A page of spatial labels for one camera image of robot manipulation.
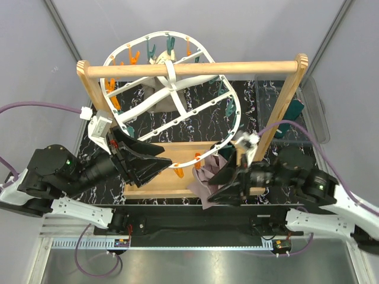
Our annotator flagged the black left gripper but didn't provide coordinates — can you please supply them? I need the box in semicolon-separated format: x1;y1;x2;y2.
66;127;175;199

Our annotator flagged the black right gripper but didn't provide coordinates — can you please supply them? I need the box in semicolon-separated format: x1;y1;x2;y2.
205;148;294;207

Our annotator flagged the pink sock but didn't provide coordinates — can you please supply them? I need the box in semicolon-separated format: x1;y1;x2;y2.
187;154;227;210

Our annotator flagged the white round clip hanger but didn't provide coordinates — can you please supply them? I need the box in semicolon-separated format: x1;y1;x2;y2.
99;31;241;160

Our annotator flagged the dark green sock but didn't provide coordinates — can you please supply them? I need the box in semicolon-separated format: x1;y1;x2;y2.
218;144;236;160
274;99;304;139

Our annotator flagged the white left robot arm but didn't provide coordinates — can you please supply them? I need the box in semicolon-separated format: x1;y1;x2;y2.
1;127;172;235

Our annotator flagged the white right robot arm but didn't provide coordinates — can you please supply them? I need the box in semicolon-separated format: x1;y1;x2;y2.
208;147;378;255

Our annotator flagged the beige sock pair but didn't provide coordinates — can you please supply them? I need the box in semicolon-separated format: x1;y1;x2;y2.
140;50;187;114

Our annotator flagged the wooden hanging rack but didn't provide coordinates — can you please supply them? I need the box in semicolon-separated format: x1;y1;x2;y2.
76;52;309;166

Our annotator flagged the clear plastic bin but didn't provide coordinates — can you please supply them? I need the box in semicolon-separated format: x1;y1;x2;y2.
254;74;330;145

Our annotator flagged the teal clothespin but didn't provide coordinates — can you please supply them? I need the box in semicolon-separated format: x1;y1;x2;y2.
166;34;175;56
146;38;156;60

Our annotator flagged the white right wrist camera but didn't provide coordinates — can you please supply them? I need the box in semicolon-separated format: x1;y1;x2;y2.
235;130;260;164

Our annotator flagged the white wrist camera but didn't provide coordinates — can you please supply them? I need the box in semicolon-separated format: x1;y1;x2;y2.
79;106;113;154
235;130;260;164

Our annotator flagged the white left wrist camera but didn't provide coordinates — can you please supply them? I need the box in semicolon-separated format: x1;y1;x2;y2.
79;106;113;154

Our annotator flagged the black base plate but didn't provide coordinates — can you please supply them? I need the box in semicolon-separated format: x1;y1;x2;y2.
93;204;303;248

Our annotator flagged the slotted cable duct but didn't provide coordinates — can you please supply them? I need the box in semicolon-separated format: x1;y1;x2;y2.
52;237;277;251

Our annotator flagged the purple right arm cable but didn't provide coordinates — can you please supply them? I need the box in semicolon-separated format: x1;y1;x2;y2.
257;120;379;258

